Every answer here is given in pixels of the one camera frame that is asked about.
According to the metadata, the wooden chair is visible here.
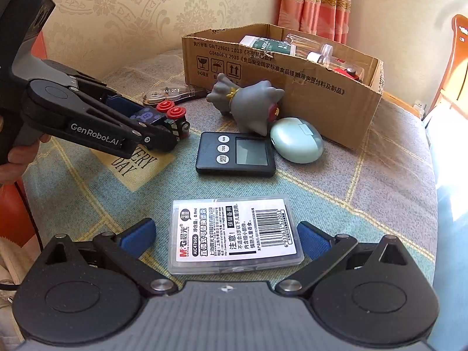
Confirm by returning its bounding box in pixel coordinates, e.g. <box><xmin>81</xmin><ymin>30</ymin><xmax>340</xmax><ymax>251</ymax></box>
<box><xmin>429</xmin><ymin>14</ymin><xmax>468</xmax><ymax>118</ymax></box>

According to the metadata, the black digital timer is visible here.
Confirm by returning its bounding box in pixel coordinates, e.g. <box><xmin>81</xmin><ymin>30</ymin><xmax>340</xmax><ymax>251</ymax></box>
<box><xmin>195</xmin><ymin>132</ymin><xmax>277</xmax><ymax>177</ymax></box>

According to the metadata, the pink patterned curtain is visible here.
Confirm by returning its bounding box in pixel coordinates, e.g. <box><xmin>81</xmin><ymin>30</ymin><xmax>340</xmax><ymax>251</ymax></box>
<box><xmin>278</xmin><ymin>0</ymin><xmax>353</xmax><ymax>44</ymax></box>

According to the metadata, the white bottle with floral label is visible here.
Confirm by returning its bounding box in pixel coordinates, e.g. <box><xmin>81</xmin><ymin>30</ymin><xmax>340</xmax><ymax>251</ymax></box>
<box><xmin>239</xmin><ymin>35</ymin><xmax>297</xmax><ymax>56</ymax></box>

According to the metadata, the grey toy figure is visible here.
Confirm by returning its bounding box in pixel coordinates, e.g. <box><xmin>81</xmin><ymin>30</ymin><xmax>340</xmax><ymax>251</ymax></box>
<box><xmin>207</xmin><ymin>73</ymin><xmax>285</xmax><ymax>135</ymax></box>

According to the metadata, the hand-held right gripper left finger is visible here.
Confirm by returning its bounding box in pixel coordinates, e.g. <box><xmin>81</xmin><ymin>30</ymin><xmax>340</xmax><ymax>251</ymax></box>
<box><xmin>35</xmin><ymin>217</ymin><xmax>180</xmax><ymax>295</ymax></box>

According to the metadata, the clear plastic jar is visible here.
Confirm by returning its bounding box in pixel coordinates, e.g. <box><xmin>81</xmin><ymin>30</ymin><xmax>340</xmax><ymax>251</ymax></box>
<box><xmin>285</xmin><ymin>34</ymin><xmax>333</xmax><ymax>59</ymax></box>

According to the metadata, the black cable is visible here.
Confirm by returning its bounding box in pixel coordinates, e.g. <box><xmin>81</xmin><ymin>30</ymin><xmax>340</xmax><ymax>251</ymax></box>
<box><xmin>15</xmin><ymin>179</ymin><xmax>44</xmax><ymax>253</ymax></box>

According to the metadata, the clear correction tape dispenser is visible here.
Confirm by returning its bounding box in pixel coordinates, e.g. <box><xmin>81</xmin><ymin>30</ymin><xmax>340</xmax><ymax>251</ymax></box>
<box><xmin>142</xmin><ymin>86</ymin><xmax>209</xmax><ymax>105</ymax></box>

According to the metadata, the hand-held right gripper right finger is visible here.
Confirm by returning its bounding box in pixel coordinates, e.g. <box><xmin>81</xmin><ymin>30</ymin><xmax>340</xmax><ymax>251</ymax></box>
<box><xmin>275</xmin><ymin>221</ymin><xmax>421</xmax><ymax>295</ymax></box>

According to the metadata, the beige cloth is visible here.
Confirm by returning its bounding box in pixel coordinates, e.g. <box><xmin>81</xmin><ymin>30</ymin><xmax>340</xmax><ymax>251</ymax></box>
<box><xmin>0</xmin><ymin>236</ymin><xmax>28</xmax><ymax>340</ymax></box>

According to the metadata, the dark toy train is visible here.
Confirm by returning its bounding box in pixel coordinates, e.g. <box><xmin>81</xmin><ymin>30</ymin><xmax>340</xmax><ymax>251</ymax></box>
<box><xmin>128</xmin><ymin>99</ymin><xmax>191</xmax><ymax>153</ymax></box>

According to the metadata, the checked grey green blanket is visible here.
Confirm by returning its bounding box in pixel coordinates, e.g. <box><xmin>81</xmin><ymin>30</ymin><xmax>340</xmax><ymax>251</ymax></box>
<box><xmin>22</xmin><ymin>46</ymin><xmax>437</xmax><ymax>289</ymax></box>

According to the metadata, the mint green earbuds case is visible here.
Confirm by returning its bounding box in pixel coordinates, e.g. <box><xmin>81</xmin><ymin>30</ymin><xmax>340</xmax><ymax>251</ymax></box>
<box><xmin>270</xmin><ymin>117</ymin><xmax>324</xmax><ymax>164</ymax></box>

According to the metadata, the person's left hand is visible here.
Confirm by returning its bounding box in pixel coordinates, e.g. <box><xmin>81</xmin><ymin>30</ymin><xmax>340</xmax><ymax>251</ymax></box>
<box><xmin>0</xmin><ymin>135</ymin><xmax>52</xmax><ymax>187</ymax></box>

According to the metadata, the clear plastic case with label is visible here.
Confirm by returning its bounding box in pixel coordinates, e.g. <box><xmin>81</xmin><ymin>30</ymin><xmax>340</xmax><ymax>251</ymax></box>
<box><xmin>168</xmin><ymin>198</ymin><xmax>305</xmax><ymax>275</ymax></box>

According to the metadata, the brown cardboard box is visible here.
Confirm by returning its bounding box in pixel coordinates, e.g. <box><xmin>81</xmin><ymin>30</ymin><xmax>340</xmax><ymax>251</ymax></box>
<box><xmin>182</xmin><ymin>24</ymin><xmax>384</xmax><ymax>151</ymax></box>

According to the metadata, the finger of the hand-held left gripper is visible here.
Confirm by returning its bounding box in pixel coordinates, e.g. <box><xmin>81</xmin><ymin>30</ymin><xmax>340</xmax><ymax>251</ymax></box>
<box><xmin>77</xmin><ymin>74</ymin><xmax>142</xmax><ymax>118</ymax></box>
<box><xmin>75</xmin><ymin>90</ymin><xmax>178</xmax><ymax>153</ymax></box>

